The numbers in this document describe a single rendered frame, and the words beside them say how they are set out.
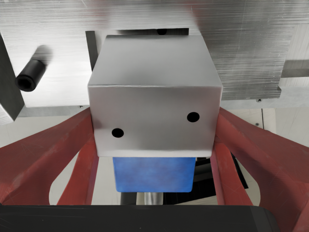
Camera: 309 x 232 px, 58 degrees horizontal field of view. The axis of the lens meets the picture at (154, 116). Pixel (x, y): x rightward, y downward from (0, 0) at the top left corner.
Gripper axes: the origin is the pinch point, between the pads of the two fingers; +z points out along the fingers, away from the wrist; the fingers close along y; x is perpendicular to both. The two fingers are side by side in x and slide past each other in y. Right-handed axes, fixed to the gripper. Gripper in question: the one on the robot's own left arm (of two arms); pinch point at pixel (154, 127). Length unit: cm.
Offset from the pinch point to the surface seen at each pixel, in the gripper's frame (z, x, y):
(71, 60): 4.2, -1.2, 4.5
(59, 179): 91, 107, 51
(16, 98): 9.4, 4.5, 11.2
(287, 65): 7.5, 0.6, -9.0
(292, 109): 96, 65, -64
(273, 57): 4.7, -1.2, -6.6
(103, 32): 7.0, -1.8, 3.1
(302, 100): 14.0, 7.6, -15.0
